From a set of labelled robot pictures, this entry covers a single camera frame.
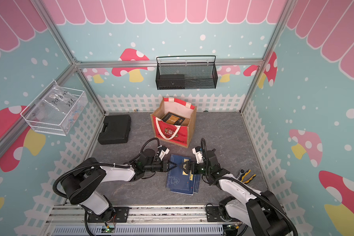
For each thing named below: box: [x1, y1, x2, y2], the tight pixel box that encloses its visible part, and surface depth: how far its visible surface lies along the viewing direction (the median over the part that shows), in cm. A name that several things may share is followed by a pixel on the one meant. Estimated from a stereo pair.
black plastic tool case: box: [97, 114, 132, 145], surface depth 107 cm
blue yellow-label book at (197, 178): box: [193, 174, 201, 194], surface depth 85 cm
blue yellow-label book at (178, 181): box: [165, 153, 196, 196], surface depth 83 cm
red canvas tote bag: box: [149, 96, 198, 148], surface depth 99 cm
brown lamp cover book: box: [161, 111, 186, 126], surface depth 102 cm
